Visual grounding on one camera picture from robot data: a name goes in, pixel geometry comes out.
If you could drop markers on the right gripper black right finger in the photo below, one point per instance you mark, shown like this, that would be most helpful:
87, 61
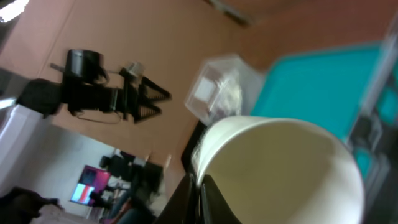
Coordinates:
213, 207

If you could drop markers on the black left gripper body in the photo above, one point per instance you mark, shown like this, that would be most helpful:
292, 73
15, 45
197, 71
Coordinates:
85, 87

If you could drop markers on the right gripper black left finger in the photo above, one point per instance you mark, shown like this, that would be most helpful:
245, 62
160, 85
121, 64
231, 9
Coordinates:
181, 207

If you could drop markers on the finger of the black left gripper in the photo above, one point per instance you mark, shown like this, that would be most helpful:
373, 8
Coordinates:
153, 92
145, 112

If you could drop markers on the cream cup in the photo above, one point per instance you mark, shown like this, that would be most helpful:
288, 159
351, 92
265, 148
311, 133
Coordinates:
280, 170

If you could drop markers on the white napkin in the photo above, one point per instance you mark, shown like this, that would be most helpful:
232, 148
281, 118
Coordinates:
229, 99

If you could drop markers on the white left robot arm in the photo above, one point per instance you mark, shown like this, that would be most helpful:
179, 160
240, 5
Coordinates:
26, 115

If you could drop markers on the black plastic tray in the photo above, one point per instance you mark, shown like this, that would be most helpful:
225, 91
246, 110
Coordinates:
194, 139

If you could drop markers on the clear plastic bin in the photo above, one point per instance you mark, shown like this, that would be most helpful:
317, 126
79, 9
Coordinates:
204, 90

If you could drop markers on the background monitor screen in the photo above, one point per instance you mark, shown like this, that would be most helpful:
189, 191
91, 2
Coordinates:
91, 180

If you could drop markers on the teal serving tray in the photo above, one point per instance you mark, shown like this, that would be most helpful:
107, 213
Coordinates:
324, 88

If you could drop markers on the grey dish rack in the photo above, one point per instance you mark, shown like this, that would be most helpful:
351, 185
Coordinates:
373, 138

